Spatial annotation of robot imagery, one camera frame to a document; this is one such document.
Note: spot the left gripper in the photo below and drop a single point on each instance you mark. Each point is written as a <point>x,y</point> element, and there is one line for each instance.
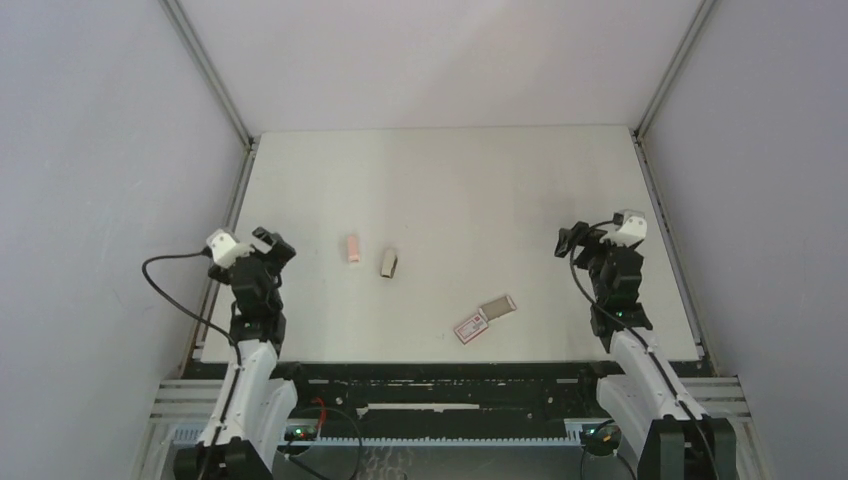
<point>280,254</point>

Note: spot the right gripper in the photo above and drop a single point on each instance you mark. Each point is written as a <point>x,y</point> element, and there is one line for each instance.
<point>567,238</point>

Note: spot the staple box tray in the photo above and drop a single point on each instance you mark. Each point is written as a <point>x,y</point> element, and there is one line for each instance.
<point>497,308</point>

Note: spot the red white staple box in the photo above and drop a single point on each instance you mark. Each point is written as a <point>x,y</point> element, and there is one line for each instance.
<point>471,328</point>

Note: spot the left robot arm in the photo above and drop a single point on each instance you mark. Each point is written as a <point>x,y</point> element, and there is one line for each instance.
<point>241,437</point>

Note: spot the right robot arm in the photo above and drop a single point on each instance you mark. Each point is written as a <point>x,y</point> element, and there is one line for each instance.
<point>655,427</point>

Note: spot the left circuit board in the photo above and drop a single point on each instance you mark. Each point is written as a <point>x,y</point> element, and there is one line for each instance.
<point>300,433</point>

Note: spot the circuit board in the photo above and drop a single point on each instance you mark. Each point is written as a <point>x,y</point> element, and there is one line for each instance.
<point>602,436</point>
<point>300,433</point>

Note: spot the right circuit board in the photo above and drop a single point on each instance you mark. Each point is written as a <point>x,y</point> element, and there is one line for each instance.
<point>602,436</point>

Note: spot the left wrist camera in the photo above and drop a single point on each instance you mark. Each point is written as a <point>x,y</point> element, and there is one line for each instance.
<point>225,248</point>

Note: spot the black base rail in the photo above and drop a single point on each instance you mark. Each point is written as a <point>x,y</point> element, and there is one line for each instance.
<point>479,399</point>

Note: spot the white slotted cable duct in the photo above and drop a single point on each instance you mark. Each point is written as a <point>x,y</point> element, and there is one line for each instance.
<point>566,434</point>

